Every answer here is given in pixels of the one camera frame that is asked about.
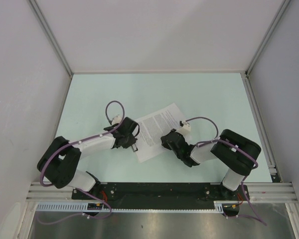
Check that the grey slotted cable duct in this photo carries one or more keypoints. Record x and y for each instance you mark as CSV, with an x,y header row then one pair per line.
x,y
88,207

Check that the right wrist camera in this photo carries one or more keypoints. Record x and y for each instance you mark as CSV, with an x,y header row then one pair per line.
x,y
185,128

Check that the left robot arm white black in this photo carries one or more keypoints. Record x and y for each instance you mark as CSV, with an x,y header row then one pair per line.
x,y
60,161

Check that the left aluminium corner post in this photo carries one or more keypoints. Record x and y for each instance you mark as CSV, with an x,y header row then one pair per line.
x,y
43,23

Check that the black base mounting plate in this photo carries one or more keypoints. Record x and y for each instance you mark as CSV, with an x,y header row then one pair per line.
x,y
167,196

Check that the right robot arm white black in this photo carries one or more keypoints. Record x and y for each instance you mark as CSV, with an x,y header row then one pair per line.
x,y
238,153

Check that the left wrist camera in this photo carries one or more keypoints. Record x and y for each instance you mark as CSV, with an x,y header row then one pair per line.
x,y
116,120

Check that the aluminium corner post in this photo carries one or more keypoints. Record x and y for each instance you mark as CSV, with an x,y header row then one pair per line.
x,y
268,35
43,23

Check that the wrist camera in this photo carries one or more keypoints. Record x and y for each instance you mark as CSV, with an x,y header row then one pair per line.
x,y
116,120
185,128

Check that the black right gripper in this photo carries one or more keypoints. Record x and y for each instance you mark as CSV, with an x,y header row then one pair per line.
x,y
164,143

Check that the aluminium front frame rail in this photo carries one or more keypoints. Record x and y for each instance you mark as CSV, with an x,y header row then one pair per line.
x,y
259,192

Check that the right aluminium corner post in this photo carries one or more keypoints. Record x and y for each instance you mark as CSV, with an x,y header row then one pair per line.
x,y
268,35

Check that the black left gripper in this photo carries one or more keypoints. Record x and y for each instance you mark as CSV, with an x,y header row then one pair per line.
x,y
131,141

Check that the text paper sheet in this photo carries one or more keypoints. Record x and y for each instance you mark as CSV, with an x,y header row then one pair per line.
x,y
156,125

